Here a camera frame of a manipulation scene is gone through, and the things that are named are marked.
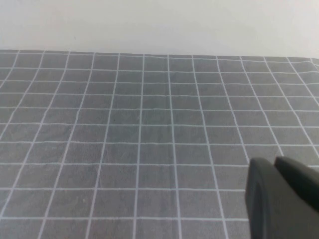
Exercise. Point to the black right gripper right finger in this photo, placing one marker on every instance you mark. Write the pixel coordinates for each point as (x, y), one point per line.
(299, 176)

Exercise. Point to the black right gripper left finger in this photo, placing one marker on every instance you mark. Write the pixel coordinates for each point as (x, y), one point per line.
(264, 204)

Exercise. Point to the grey white-grid tablecloth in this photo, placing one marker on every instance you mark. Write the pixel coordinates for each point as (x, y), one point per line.
(139, 139)

